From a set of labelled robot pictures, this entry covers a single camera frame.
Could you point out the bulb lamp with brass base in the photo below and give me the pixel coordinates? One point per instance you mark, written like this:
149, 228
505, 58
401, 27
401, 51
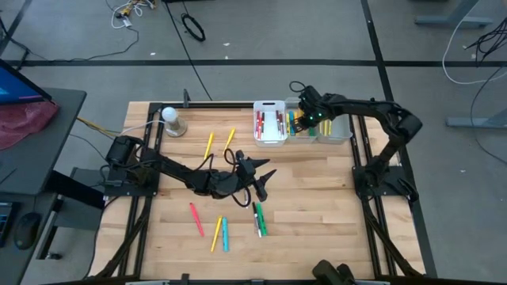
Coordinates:
171, 118

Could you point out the green highlighter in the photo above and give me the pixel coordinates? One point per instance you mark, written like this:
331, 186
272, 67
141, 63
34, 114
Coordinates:
312, 131
261, 219

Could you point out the black aluminium table frame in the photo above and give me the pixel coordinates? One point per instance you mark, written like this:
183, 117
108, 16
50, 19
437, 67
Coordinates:
218, 105

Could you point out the white marker with black cap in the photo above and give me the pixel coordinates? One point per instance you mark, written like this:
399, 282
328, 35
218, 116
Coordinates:
257, 219

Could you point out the grey plastic bin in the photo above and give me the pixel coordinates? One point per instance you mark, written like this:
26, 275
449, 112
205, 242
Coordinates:
340, 130

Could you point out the black computer mouse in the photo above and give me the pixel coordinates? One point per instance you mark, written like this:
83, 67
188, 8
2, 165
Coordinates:
27, 230

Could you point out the brown and white marker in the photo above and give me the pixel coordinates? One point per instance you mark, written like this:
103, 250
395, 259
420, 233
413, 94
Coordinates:
278, 120

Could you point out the blue highlighter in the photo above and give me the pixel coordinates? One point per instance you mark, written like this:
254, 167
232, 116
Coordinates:
292, 122

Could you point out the red cloth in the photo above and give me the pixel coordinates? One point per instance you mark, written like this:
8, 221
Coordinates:
24, 122

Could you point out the orange highlighter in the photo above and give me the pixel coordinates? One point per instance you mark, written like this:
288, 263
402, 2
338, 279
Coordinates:
296, 118

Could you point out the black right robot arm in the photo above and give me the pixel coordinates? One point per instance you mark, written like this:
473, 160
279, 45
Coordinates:
356, 106

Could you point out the grey desk leg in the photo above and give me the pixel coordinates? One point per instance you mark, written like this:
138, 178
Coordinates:
451, 20
475, 120

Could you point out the white plastic bin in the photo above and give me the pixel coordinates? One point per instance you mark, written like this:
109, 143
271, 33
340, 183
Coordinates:
270, 126

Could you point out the clear plastic bin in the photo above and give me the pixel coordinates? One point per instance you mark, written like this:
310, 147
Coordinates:
303, 138

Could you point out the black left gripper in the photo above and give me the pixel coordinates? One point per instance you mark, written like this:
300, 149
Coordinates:
245, 170

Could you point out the teal highlighter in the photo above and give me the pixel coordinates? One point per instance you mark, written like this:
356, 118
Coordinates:
225, 234

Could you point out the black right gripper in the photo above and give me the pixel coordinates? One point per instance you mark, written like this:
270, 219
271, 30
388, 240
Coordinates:
313, 105

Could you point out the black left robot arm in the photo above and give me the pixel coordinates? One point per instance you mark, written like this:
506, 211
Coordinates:
174, 168

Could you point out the laptop with blue screen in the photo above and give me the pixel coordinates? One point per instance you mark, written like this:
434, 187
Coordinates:
16, 85

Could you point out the black keyboard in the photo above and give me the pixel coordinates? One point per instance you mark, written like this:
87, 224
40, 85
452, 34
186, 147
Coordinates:
4, 223

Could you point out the dark grey desk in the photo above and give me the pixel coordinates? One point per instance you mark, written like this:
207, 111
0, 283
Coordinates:
59, 118

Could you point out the pink highlighter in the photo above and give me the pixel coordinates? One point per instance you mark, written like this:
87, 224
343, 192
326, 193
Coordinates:
197, 219

